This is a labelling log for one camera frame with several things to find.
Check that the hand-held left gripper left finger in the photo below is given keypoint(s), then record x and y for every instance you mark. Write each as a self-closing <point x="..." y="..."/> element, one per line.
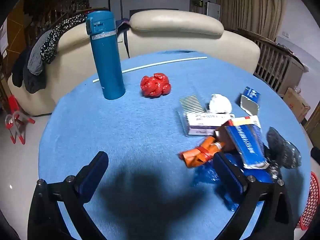
<point x="93" y="175"/>

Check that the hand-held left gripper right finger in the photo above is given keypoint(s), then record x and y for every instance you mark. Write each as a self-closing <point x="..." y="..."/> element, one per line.
<point x="230" y="175"/>

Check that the blue plastic bag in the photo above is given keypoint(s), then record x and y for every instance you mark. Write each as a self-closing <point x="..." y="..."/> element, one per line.
<point x="212" y="175"/>

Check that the orange wrapper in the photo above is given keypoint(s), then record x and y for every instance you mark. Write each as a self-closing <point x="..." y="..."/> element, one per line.
<point x="200" y="152"/>

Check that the white box with red label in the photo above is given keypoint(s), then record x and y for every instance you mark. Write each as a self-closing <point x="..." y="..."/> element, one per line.
<point x="246" y="121"/>

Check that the black plastic bag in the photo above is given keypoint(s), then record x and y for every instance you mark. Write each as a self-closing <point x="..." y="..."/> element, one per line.
<point x="282" y="147"/>

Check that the red plastic basket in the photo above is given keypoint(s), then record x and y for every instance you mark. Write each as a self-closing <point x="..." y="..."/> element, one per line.
<point x="312" y="200"/>

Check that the long blue box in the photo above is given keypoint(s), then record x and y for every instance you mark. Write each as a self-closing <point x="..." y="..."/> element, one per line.
<point x="246" y="142"/>

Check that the white and purple box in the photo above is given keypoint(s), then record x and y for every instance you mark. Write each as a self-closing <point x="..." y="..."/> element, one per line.
<point x="200" y="125"/>

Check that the white crumpled paper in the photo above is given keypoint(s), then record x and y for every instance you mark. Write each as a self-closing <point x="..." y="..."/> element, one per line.
<point x="220" y="103"/>

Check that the clear plastic comb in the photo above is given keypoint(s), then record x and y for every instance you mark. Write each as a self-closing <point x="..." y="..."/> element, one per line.
<point x="193" y="103"/>

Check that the small blue carton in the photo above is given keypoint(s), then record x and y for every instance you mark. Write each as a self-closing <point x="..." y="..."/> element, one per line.
<point x="251" y="96"/>

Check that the brown cardboard box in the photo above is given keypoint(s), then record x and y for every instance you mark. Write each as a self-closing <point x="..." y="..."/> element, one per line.
<point x="297" y="105"/>

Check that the red crumpled plastic bag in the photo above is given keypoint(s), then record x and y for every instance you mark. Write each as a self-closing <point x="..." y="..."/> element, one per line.
<point x="156" y="85"/>

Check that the blue thermos bottle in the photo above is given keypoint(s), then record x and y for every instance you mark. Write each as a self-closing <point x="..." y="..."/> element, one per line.
<point x="107" y="62"/>

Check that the wooden crib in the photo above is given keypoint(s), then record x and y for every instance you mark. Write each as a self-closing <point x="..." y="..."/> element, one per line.
<point x="275" y="62"/>

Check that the thin white stick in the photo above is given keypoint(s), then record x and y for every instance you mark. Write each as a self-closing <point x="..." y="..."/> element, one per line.
<point x="180" y="60"/>

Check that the grey garment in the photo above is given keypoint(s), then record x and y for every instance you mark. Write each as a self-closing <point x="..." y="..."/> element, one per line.
<point x="37" y="57"/>

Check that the black floral garment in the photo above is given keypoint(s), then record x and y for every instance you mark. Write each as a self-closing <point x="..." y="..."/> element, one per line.
<point x="62" y="30"/>

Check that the purple garment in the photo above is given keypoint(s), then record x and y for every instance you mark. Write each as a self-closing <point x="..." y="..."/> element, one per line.
<point x="122" y="25"/>

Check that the cream leather sofa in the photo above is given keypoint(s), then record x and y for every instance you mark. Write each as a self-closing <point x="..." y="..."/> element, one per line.
<point x="175" y="30"/>

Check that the beige curtain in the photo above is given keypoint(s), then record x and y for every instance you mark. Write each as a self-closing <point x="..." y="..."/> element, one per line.
<point x="250" y="7"/>

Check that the wooden stair railing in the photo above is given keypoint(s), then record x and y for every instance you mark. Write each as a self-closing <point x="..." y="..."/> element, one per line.
<point x="55" y="7"/>

